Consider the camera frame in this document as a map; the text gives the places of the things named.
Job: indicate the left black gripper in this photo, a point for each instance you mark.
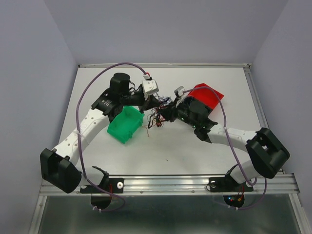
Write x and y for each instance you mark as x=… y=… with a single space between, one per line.
x=146 y=105

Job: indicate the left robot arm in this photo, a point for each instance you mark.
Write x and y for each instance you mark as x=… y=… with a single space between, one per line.
x=119 y=109

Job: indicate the front aluminium rail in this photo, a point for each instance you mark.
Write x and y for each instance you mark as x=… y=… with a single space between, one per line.
x=198 y=185

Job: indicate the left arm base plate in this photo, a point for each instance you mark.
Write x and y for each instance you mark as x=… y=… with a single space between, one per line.
x=113 y=185

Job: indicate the aluminium rail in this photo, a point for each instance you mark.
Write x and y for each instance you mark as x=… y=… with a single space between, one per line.
x=256 y=100
x=198 y=185

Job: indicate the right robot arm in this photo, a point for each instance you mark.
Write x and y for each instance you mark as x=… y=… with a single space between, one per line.
x=267 y=154

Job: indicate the red and black bin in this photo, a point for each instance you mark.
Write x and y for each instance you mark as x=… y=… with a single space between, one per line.
x=207 y=95

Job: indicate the right aluminium rail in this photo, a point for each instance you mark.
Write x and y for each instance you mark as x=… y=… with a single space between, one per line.
x=256 y=100

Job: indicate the green plastic bin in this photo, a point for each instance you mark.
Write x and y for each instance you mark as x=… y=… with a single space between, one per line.
x=125 y=124

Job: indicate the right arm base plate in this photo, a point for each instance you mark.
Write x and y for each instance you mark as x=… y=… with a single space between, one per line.
x=227 y=184

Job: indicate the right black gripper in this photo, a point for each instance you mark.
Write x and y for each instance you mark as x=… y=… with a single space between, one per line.
x=169 y=113

